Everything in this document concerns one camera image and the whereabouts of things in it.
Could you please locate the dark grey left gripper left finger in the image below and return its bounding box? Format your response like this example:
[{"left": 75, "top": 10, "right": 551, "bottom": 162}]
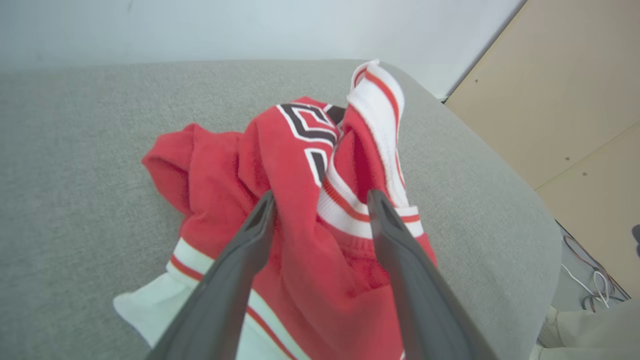
[{"left": 146, "top": 190, "right": 277, "bottom": 360}]

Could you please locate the white sneaker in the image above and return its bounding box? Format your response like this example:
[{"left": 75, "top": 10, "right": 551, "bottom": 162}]
[{"left": 536, "top": 305, "right": 562, "bottom": 351}]

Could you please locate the beige wooden panel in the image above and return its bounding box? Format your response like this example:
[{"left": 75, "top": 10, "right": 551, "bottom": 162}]
[{"left": 445, "top": 0, "right": 640, "bottom": 301}]

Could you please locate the bundle of floor cables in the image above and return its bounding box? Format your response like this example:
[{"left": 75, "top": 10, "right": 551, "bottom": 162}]
[{"left": 560, "top": 234, "right": 627, "bottom": 312}]

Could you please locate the beige trouser leg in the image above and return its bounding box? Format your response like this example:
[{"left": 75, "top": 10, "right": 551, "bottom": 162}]
[{"left": 551, "top": 297, "right": 640, "bottom": 360}]

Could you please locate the grey fabric sofa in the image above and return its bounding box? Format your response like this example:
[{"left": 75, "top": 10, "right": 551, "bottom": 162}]
[{"left": 0, "top": 60, "right": 564, "bottom": 360}]

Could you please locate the red white number 23 jersey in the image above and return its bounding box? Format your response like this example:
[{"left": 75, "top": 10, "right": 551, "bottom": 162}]
[{"left": 113, "top": 60, "right": 439, "bottom": 360}]

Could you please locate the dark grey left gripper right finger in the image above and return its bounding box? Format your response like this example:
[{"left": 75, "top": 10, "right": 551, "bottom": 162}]
[{"left": 367, "top": 189, "right": 498, "bottom": 360}]

